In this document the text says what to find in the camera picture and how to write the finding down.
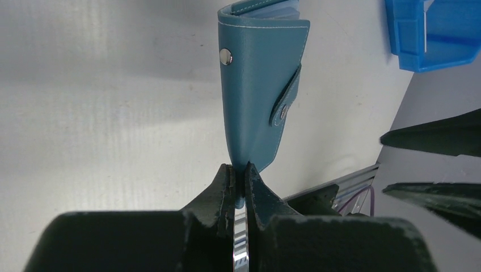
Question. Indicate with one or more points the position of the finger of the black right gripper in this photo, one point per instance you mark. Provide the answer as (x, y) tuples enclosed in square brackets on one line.
[(459, 135), (457, 203)]

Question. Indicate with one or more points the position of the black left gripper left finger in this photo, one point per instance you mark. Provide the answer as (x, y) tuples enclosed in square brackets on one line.
[(198, 237)]

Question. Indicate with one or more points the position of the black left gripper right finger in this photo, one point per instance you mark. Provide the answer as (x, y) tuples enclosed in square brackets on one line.
[(281, 239)]

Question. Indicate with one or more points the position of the blue plastic bin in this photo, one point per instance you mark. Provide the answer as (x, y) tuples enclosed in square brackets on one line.
[(433, 35)]

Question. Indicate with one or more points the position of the teal leather card holder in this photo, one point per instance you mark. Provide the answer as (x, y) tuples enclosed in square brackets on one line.
[(261, 44)]

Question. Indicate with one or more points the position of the aluminium front frame rail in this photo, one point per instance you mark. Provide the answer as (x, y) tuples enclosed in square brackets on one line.
[(354, 189)]

